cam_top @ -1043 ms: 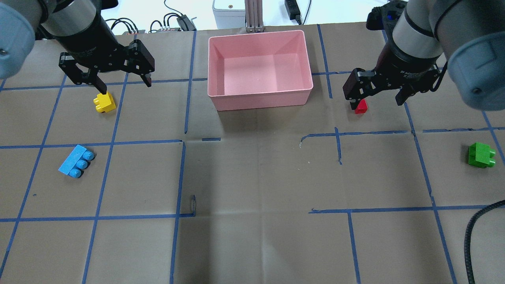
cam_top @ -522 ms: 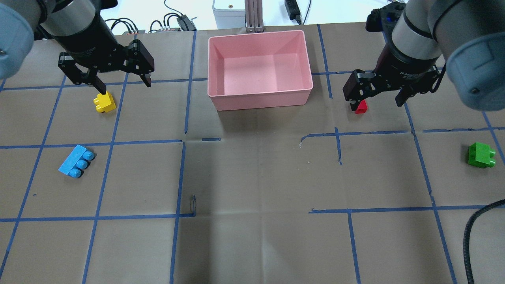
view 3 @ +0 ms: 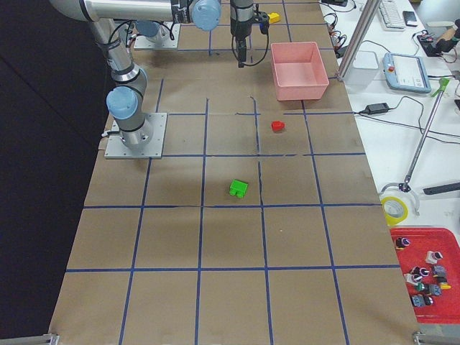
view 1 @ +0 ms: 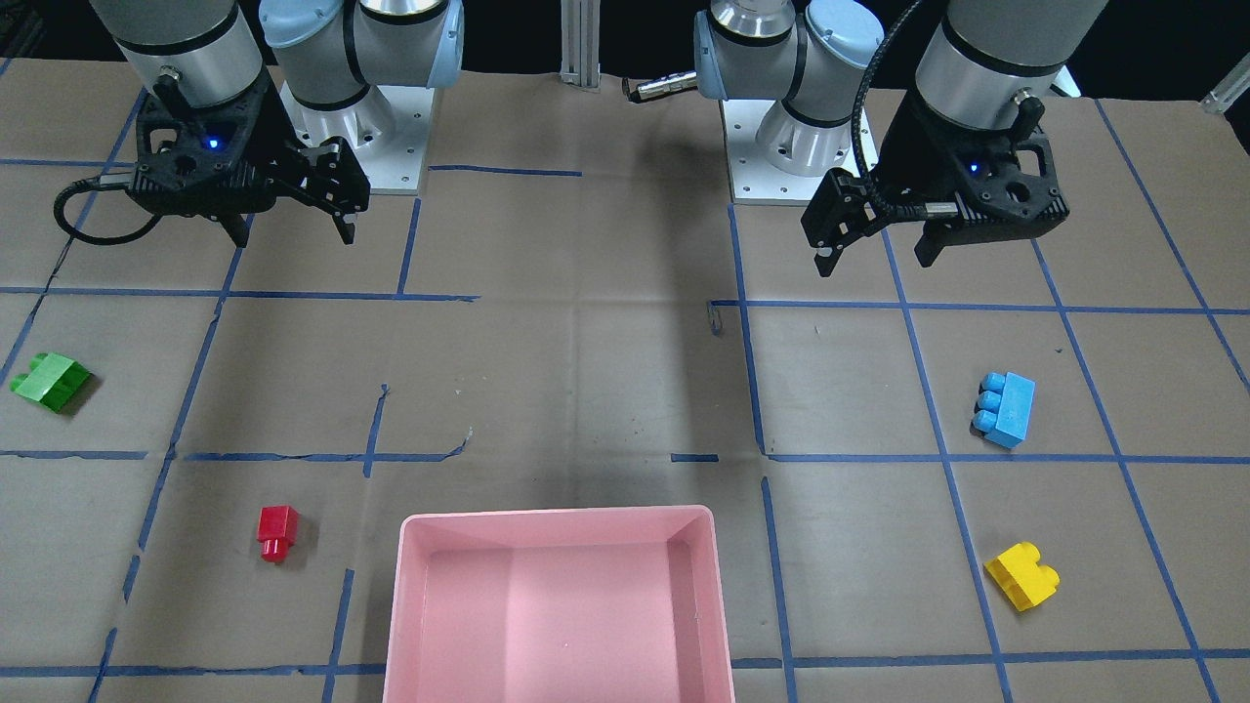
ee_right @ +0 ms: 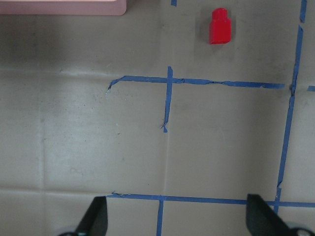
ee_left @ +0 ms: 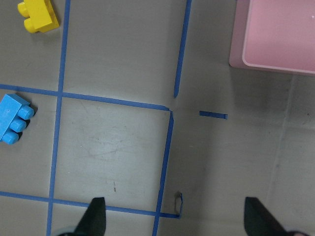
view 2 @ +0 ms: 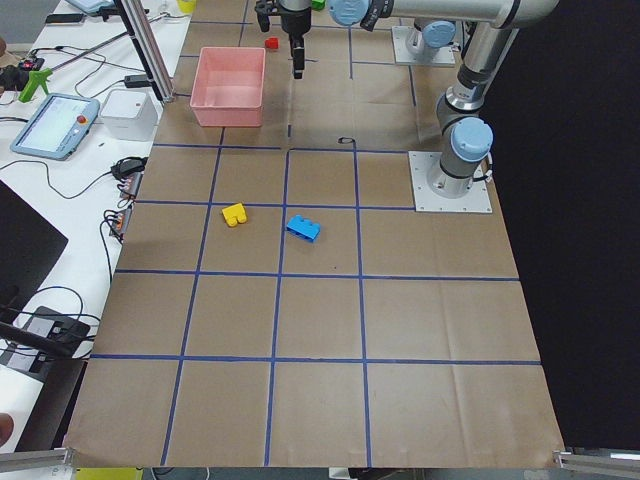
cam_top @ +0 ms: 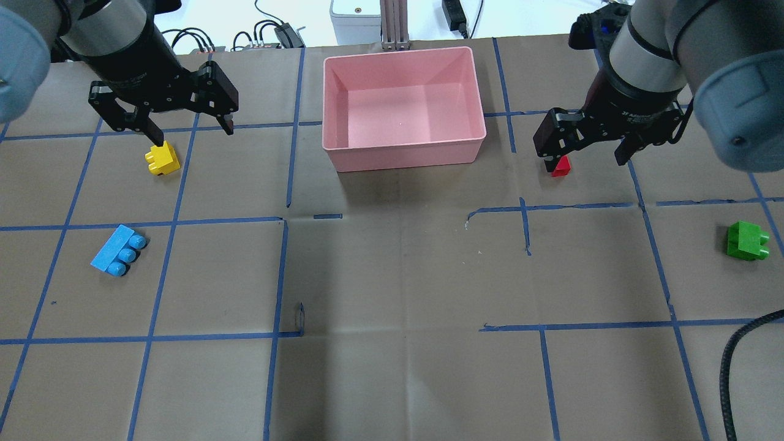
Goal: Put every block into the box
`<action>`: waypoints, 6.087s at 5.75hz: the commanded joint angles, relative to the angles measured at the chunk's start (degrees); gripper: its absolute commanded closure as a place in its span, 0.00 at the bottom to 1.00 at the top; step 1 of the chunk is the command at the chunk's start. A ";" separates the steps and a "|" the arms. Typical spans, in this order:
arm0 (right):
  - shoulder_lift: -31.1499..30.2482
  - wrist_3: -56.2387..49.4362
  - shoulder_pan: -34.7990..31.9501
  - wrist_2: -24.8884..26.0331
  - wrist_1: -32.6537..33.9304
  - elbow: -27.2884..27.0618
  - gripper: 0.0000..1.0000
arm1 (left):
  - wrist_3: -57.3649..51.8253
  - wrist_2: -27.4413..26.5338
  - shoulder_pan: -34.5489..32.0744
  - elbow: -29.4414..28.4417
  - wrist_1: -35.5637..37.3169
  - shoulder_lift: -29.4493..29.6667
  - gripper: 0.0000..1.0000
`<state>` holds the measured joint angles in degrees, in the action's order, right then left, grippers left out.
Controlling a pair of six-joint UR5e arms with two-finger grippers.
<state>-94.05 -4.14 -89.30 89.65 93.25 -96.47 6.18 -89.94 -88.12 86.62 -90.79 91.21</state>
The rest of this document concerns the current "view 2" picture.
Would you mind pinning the yellow toy block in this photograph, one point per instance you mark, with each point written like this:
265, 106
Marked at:
234, 215

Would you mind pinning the black dock box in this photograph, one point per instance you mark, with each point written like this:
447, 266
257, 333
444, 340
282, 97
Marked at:
63, 332

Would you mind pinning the black smartphone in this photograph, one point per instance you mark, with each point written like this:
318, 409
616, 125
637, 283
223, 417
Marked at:
64, 18

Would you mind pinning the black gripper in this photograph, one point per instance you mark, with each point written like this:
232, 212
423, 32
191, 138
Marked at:
295, 21

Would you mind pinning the black power adapter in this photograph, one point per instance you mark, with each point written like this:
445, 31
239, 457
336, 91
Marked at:
136, 81

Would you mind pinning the green handled grabber tool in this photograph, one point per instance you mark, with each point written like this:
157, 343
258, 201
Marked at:
37, 79

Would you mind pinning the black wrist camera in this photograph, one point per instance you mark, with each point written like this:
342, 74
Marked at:
264, 9

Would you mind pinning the blue toy block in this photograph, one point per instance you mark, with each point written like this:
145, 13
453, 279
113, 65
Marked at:
303, 228

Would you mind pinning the green toy block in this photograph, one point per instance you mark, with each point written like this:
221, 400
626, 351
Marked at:
318, 4

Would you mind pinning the pink plastic box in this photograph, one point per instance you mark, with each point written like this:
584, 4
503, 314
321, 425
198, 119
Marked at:
228, 87

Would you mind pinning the blue teach pendant tablet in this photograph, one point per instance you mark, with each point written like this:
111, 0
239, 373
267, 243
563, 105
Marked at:
57, 127

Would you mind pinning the aluminium frame post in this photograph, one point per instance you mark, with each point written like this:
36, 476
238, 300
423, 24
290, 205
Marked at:
138, 27

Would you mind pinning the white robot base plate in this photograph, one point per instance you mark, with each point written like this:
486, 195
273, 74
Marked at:
436, 192

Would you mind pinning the white cube device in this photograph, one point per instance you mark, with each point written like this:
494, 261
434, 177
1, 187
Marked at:
129, 115

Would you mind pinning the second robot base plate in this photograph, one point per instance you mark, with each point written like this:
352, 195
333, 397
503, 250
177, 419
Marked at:
411, 50

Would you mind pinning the red toy block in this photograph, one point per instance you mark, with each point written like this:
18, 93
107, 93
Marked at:
271, 43

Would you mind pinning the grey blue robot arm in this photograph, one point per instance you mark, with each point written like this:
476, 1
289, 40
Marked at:
467, 140

